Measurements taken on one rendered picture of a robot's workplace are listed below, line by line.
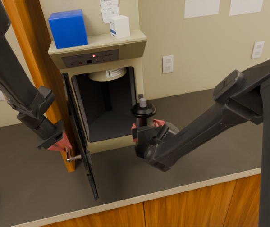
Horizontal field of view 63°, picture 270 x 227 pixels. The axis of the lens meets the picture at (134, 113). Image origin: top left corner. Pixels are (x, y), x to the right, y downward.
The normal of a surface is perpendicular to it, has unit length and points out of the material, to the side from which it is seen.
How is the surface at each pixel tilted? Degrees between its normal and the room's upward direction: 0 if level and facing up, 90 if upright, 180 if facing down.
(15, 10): 90
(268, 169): 61
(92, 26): 90
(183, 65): 90
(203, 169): 0
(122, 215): 90
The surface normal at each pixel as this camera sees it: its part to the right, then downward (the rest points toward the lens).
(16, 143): -0.07, -0.81
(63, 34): 0.21, 0.55
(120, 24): 0.47, 0.47
